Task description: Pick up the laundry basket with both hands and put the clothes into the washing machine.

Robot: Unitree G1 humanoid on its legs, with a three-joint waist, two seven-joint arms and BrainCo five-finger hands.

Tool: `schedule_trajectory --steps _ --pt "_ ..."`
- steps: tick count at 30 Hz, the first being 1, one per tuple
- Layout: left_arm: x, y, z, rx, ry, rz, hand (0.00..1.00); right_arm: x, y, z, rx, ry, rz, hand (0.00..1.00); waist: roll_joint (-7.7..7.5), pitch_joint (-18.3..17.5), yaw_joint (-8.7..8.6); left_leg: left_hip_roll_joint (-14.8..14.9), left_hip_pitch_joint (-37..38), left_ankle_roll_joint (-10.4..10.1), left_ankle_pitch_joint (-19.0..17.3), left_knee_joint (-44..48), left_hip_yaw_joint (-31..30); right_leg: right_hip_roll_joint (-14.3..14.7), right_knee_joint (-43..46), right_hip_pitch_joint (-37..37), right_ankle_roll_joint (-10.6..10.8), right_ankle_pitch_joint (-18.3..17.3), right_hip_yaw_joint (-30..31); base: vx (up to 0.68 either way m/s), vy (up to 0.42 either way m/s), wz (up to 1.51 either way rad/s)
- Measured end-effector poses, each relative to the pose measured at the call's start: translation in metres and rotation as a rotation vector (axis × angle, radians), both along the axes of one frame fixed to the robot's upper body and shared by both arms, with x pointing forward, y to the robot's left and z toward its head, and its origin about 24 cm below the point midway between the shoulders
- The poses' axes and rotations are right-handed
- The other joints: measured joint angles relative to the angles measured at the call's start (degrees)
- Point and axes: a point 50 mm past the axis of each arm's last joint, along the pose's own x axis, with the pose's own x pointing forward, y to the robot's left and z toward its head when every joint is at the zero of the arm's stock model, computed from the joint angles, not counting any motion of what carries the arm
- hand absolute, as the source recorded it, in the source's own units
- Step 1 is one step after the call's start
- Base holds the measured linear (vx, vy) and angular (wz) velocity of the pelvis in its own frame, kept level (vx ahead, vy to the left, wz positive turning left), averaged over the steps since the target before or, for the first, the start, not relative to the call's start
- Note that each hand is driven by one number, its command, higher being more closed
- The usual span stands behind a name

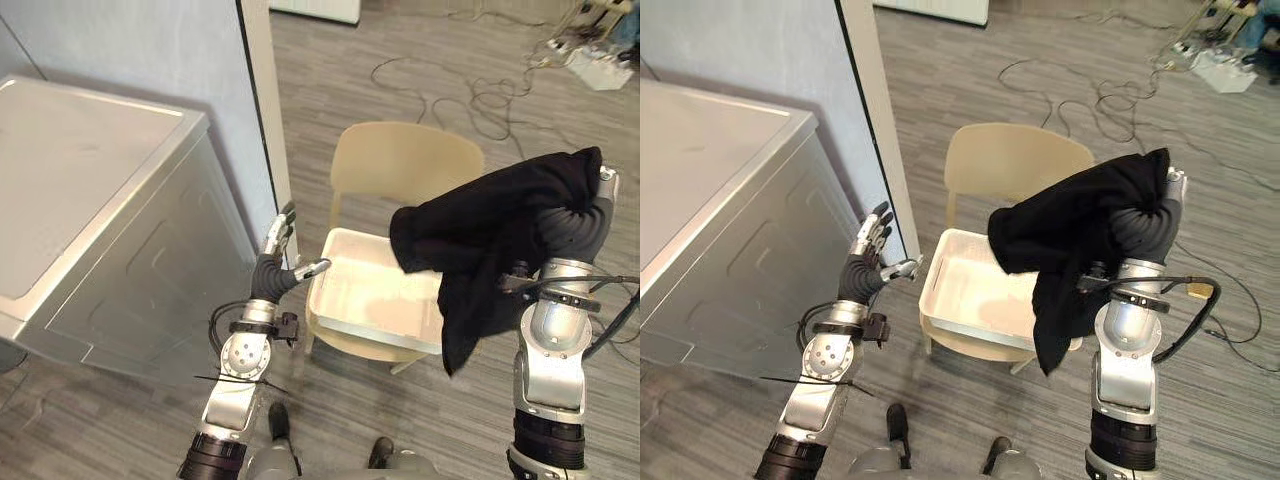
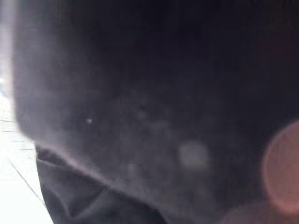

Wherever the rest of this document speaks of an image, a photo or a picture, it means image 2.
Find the right robot hand black cloth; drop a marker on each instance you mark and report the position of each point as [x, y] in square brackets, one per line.
[130, 77]

